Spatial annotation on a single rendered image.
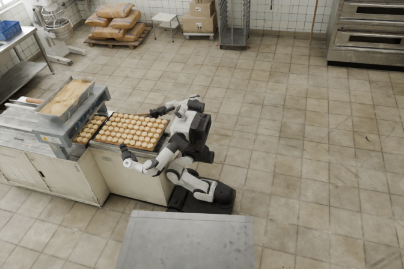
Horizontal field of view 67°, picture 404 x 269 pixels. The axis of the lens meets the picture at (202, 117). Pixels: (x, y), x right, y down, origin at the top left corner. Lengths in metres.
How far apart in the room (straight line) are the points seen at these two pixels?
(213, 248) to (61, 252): 2.55
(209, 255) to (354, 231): 2.45
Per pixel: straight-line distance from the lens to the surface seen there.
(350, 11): 5.08
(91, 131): 3.11
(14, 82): 5.90
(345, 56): 5.44
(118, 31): 6.23
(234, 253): 1.17
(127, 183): 3.29
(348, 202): 3.64
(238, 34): 6.07
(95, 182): 3.33
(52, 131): 2.87
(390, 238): 3.56
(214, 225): 1.21
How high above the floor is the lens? 2.88
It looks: 42 degrees down
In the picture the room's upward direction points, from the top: 6 degrees counter-clockwise
